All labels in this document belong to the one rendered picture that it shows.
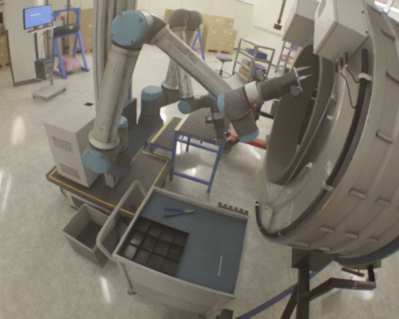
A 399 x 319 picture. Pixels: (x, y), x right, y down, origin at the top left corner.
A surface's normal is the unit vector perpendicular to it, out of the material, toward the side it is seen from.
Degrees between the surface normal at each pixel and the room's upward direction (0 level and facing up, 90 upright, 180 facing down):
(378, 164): 74
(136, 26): 83
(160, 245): 0
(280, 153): 18
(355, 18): 43
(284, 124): 54
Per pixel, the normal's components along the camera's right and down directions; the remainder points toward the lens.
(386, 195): -0.23, 0.46
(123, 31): -0.02, 0.54
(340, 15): -0.06, -0.16
